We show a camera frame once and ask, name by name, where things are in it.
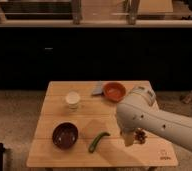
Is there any green pepper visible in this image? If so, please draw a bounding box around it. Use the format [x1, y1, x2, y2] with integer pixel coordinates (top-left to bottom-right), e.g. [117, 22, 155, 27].
[88, 132, 111, 153]

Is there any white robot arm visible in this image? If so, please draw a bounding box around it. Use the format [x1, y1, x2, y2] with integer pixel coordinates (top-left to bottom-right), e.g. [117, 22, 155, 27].
[116, 86, 192, 152]

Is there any white paper cup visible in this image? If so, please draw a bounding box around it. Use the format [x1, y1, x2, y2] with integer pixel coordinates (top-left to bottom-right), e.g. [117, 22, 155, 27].
[65, 91, 80, 109]

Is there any dark dried fruit cluster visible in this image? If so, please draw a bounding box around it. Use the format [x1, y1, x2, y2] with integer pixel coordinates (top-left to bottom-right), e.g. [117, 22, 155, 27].
[135, 129, 147, 144]

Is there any orange bowl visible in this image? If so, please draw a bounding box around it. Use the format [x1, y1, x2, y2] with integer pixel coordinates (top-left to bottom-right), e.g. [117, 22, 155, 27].
[103, 82, 126, 102]

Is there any wooden folding table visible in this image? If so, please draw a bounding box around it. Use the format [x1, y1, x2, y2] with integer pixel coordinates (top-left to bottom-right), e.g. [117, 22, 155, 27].
[27, 81, 178, 168]

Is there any grey cloth piece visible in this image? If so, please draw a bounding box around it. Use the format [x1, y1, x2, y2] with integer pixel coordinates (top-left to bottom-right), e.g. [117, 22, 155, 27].
[91, 81, 103, 96]

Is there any dark brown bowl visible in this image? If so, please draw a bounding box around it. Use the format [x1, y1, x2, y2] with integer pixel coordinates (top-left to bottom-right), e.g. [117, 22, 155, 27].
[52, 122, 78, 150]

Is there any black handle bar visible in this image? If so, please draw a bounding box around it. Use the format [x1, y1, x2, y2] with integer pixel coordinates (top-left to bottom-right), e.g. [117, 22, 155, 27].
[0, 143, 5, 171]

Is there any wooden shelf rail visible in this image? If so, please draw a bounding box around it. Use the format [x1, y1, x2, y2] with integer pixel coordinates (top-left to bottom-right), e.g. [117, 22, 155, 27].
[0, 0, 192, 28]

